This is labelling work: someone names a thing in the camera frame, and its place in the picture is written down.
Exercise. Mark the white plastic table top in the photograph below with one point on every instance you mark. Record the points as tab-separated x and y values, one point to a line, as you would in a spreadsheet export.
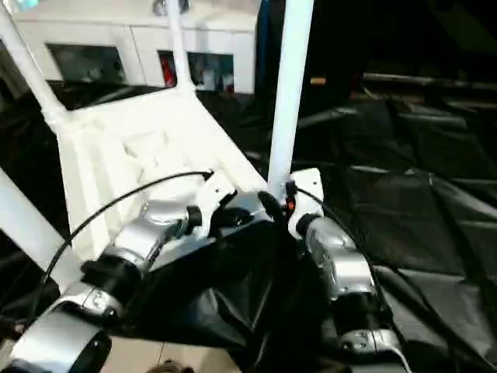
132	155

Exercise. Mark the white plastic table leg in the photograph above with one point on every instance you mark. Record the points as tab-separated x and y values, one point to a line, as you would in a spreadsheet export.
289	85
178	47
31	62
27	225

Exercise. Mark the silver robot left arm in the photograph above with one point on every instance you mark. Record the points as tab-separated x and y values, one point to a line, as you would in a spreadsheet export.
132	249

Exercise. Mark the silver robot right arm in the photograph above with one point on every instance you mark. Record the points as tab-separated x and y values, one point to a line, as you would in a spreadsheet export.
342	264

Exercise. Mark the black mat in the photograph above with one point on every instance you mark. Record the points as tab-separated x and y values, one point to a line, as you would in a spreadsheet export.
388	171

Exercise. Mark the small yellow label tag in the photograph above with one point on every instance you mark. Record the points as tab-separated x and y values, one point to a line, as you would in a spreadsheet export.
318	80

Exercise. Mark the black robot left foot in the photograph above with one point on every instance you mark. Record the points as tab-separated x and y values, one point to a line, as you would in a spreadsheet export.
167	367

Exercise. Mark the dark grey bar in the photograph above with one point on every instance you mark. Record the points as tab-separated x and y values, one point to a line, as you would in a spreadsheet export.
431	79

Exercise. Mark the white glass-door cabinet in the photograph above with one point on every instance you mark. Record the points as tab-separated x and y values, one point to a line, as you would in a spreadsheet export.
132	43

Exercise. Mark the shiny silver ornament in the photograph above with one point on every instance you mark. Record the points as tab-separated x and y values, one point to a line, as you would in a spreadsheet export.
172	6

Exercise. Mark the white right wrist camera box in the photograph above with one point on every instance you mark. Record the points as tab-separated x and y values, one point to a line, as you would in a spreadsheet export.
309	194

